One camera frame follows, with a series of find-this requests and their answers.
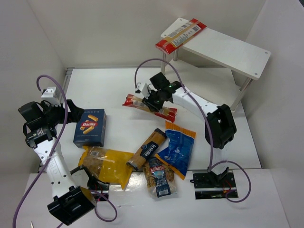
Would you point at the white two-tier shelf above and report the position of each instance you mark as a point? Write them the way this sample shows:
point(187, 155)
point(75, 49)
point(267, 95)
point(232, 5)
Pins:
point(230, 66)

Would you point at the dark label spaghetti bag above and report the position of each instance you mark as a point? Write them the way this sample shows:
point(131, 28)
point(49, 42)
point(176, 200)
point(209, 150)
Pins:
point(148, 148)

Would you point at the Agnesi fusilli pasta bag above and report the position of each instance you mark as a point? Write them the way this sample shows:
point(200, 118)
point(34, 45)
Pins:
point(160, 178)

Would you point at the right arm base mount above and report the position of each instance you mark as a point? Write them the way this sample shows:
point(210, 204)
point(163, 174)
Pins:
point(205, 189)

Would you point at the red spaghetti bag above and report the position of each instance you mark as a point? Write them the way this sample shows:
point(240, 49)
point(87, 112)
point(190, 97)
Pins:
point(166, 113)
point(180, 36)

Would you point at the red spaghetti bag on shelf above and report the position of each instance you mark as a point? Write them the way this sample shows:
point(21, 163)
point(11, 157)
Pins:
point(180, 36)

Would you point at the yellow fusilli pasta bag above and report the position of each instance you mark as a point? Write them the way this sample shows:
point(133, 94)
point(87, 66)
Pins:
point(107, 165)

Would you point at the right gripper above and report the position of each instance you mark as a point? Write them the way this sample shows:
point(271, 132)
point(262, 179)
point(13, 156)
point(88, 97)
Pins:
point(152, 100)

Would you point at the blue orange pasta bag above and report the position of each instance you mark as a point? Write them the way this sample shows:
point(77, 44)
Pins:
point(178, 153)

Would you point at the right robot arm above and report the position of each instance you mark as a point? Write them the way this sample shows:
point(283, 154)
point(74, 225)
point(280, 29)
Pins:
point(220, 126)

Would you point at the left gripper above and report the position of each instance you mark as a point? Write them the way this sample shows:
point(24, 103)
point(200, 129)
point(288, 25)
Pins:
point(65, 112)

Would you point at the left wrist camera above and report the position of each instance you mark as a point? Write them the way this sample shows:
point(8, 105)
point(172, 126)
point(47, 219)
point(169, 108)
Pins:
point(51, 95)

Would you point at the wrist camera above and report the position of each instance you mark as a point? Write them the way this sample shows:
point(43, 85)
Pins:
point(142, 88)
point(51, 95)

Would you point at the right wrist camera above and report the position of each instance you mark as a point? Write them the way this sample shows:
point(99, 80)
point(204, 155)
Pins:
point(142, 88)

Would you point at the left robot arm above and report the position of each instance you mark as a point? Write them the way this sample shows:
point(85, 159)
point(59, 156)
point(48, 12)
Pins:
point(70, 200)

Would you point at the blue Barilla pasta box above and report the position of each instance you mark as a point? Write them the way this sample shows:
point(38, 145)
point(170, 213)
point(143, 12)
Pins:
point(90, 129)

